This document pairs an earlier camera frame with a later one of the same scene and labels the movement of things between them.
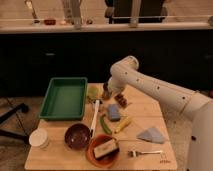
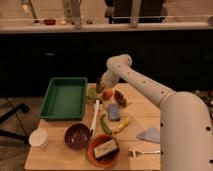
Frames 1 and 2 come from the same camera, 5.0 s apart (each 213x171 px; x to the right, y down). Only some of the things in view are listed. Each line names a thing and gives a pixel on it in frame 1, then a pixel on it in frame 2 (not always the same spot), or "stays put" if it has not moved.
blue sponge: x=114 y=112 stays put
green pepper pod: x=104 y=125 stays put
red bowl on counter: x=50 y=21 stays put
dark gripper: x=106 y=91 -> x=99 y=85
